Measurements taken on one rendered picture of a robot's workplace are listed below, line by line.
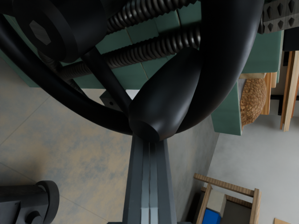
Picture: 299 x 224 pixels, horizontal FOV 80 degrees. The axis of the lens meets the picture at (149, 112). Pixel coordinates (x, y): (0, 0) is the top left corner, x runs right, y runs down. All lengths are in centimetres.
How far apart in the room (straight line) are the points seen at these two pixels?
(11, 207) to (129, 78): 68
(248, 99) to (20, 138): 94
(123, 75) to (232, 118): 27
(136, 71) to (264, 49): 29
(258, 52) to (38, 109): 97
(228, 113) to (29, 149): 92
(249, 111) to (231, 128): 6
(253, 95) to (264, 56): 21
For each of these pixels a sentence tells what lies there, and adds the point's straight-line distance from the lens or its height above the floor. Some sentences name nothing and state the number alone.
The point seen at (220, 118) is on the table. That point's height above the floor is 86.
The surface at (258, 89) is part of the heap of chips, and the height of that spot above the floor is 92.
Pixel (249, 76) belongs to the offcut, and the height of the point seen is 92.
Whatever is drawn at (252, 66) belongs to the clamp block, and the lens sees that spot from 22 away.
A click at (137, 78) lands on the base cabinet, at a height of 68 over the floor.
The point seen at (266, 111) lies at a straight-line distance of 61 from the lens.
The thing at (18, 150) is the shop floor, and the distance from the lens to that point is 105.
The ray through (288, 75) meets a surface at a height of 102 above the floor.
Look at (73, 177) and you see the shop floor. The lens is 124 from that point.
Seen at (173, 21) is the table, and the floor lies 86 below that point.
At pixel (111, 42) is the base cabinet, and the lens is 43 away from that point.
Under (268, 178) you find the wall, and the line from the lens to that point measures 361.
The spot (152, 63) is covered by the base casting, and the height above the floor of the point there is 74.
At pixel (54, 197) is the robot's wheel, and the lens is 99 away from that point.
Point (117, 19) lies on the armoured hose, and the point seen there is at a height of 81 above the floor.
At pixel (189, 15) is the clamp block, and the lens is 21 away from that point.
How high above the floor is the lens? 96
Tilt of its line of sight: 36 degrees down
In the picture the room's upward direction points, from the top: 96 degrees clockwise
